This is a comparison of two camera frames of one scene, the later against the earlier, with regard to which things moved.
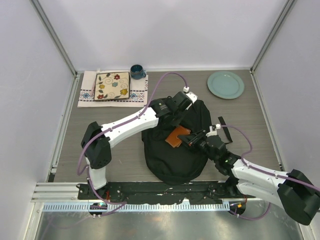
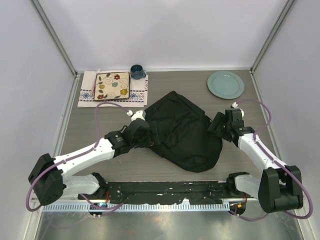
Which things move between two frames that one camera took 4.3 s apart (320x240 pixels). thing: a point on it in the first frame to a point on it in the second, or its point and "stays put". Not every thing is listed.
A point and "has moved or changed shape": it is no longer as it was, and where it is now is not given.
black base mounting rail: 216,192 stays put
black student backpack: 180,164 has moved or changed shape
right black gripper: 192,139 to 220,118
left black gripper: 174,123 to 152,139
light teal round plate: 226,84 stays put
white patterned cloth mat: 138,92 stays put
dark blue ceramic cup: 137,72 stays put
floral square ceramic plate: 112,86 stays put
